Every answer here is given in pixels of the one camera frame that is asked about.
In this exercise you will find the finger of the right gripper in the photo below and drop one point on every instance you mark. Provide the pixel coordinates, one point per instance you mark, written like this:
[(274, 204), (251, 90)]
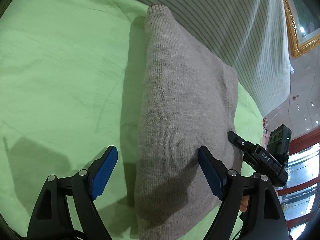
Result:
[(246, 147)]

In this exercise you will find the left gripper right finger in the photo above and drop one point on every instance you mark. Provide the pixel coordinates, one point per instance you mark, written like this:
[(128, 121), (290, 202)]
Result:
[(264, 219)]

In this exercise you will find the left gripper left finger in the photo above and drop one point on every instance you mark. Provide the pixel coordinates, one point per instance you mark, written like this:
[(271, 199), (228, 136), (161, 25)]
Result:
[(51, 218)]

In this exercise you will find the beige knitted sweater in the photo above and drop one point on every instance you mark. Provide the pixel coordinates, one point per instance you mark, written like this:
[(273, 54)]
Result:
[(189, 101)]

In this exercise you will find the person's right hand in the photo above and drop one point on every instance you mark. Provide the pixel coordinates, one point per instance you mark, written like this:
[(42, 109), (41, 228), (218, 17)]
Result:
[(244, 204)]

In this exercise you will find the black box with green light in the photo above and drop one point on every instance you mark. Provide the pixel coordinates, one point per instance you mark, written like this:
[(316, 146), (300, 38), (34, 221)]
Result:
[(279, 141)]

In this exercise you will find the striped white green duvet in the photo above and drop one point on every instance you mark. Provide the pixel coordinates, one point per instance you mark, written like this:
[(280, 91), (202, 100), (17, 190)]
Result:
[(248, 35)]

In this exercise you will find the gold framed flower painting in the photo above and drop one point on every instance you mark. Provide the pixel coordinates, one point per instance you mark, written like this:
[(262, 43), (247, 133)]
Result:
[(302, 26)]

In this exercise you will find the light green bed sheet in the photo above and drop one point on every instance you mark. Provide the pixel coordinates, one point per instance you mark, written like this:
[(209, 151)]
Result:
[(72, 77)]

